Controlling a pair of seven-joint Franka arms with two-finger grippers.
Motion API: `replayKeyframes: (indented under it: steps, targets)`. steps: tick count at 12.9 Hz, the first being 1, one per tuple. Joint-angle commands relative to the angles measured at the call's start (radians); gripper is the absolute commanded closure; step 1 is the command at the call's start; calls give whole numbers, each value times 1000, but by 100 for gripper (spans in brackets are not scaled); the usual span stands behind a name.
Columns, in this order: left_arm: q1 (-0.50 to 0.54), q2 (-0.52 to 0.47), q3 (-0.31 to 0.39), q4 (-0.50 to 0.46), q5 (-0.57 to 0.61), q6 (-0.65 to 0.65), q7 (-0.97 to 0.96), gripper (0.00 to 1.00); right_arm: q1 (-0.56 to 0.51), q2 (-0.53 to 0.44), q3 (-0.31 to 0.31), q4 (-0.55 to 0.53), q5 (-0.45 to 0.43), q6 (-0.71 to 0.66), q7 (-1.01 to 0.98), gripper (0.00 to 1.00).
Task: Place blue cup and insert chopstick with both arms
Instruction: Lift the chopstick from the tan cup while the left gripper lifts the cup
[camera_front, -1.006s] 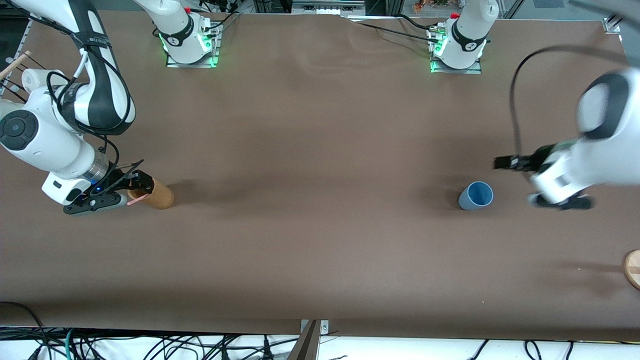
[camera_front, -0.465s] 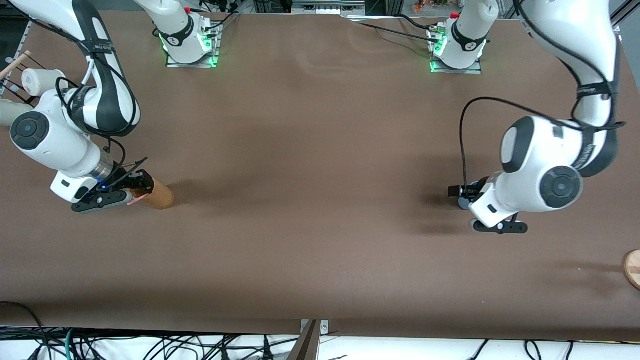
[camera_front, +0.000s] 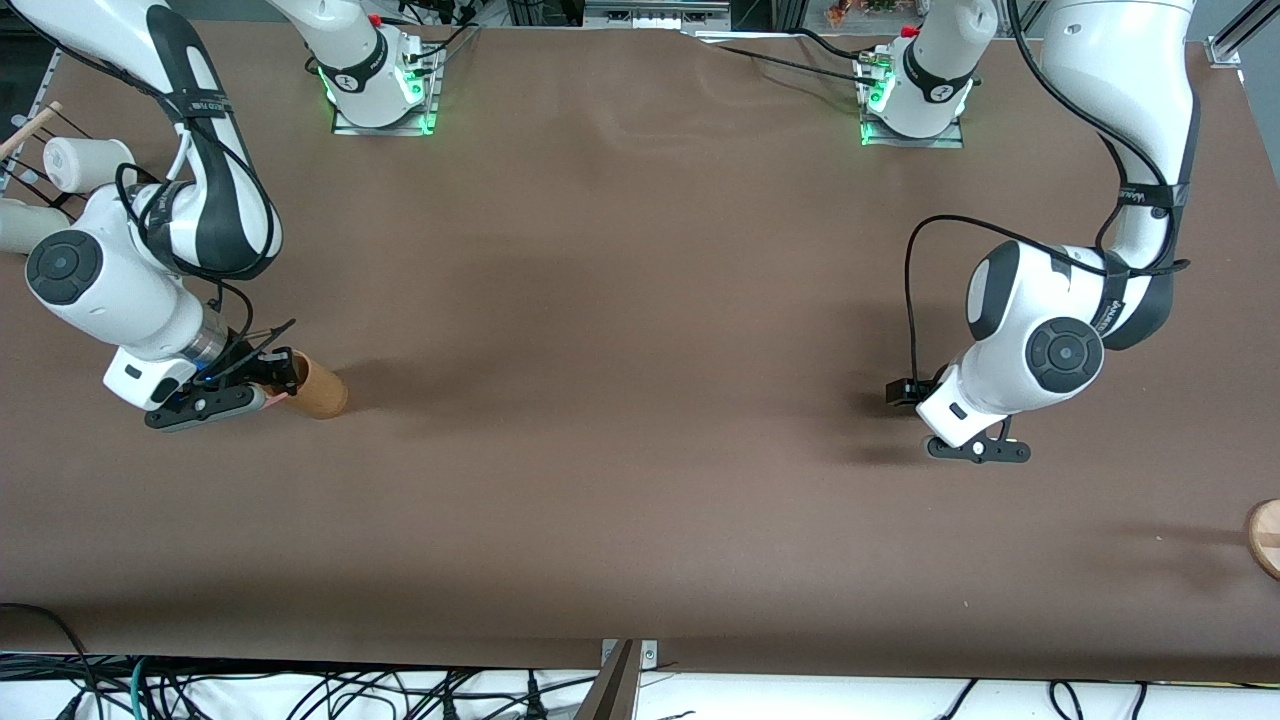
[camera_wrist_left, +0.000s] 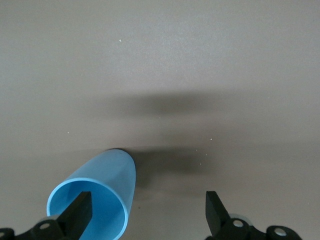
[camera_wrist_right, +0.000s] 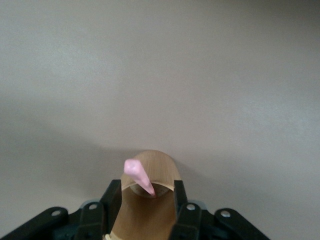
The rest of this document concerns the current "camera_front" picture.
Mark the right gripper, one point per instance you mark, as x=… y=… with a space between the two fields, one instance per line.
x=243 y=358

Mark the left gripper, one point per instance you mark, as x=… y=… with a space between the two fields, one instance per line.
x=908 y=391

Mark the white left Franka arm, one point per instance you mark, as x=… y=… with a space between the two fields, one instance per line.
x=1060 y=350

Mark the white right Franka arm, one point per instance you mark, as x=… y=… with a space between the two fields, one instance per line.
x=120 y=290

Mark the brown cork cup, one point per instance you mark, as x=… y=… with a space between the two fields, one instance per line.
x=322 y=392

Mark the white cup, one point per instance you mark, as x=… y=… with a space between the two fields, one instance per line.
x=85 y=162
x=20 y=228

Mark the wooden stick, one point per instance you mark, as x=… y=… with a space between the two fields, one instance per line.
x=30 y=130

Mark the round wooden disc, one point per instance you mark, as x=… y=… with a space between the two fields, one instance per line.
x=1266 y=538

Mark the grey metal box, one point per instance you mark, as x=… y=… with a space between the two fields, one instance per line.
x=655 y=12

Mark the metal table edge bracket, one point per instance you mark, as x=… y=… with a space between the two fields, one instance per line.
x=648 y=655

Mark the dark camera mount pole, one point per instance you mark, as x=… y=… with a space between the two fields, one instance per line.
x=610 y=695

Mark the aluminium frame profile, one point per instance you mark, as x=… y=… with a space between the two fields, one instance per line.
x=1240 y=35

